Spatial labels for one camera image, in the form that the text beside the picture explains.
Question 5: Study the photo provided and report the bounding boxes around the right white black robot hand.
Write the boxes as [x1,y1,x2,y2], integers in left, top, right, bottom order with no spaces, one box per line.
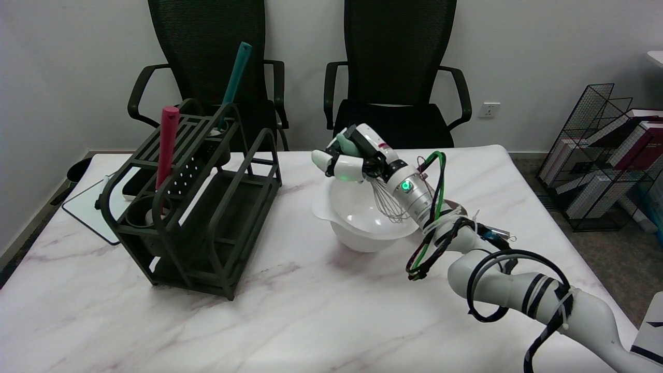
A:
[311,123,410,183]

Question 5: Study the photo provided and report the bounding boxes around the teal handled steel whisk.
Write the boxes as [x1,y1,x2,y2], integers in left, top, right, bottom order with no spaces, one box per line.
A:
[336,133,411,224]

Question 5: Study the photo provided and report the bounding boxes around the white mixing bowl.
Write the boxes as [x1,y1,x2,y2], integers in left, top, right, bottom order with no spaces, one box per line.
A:
[311,178,423,254]

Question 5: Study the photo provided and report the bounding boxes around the black mesh office chair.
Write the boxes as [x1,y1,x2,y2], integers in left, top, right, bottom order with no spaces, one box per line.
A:
[323,0,473,151]
[127,0,290,152]

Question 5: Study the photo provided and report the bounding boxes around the dark green utensil rack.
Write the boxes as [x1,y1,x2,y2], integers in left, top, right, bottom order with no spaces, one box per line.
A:
[99,98,283,302]

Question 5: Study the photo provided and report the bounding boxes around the steel scoop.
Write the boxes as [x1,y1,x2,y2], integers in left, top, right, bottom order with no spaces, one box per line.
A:
[443,199,517,243]

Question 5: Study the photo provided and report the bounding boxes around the leaning white book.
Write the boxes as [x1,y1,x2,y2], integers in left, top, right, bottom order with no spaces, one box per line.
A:
[541,137,578,182]

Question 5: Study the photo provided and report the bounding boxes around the white book stack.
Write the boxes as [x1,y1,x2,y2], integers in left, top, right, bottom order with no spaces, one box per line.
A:
[566,174,620,219]

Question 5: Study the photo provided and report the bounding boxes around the dark red book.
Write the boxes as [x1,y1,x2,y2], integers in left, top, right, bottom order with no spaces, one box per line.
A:
[614,122,663,171]

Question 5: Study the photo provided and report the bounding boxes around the white board black edge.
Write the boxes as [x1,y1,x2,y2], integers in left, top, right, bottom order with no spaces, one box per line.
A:
[62,167,136,246]

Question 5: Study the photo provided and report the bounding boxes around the black bin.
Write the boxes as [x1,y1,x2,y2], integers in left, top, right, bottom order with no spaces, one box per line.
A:
[66,157,93,183]

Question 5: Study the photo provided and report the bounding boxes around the green black cable bundle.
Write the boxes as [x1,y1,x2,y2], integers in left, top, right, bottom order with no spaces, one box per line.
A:
[406,150,499,282]

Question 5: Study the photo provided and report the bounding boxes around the teal handled utensil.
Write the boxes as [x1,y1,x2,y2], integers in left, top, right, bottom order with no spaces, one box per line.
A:
[216,42,253,131]

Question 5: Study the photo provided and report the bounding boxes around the red handled utensil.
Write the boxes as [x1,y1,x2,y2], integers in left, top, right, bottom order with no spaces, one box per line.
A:
[155,106,180,193]

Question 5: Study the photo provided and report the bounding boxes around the black looping cable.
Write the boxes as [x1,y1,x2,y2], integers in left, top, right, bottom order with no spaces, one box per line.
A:
[466,249,574,373]

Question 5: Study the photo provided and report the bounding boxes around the black wire book rack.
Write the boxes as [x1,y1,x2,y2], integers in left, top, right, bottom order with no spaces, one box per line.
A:
[536,83,663,233]

